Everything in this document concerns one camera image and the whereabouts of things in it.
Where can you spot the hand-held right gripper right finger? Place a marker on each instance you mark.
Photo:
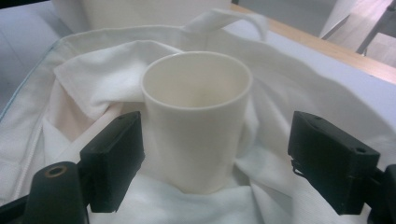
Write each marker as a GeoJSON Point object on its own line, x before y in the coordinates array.
{"type": "Point", "coordinates": [336, 161]}

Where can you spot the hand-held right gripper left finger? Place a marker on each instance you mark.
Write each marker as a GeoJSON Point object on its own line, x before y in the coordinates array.
{"type": "Point", "coordinates": [112, 161]}

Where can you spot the white tote bag coloured shapes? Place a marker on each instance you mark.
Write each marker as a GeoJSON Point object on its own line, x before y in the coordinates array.
{"type": "Point", "coordinates": [93, 71]}

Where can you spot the white cup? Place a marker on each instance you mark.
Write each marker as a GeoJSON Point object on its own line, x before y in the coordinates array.
{"type": "Point", "coordinates": [193, 140]}

